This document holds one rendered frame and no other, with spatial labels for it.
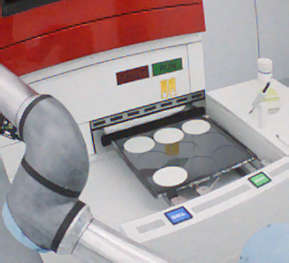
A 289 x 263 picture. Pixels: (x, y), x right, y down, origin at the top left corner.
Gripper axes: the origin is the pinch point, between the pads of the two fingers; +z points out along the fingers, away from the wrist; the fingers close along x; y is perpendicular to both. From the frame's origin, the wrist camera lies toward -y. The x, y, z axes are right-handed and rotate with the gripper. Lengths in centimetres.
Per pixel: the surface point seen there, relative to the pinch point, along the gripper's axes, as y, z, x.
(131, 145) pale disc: -38.3, 28.3, -4.0
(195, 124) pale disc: -45, 49, 9
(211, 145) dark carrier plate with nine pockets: -29, 52, 6
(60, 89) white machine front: -37.9, -0.7, 6.3
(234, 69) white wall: -235, 131, 46
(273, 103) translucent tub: -28, 69, 27
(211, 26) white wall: -219, 95, 71
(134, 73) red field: -44, 22, 18
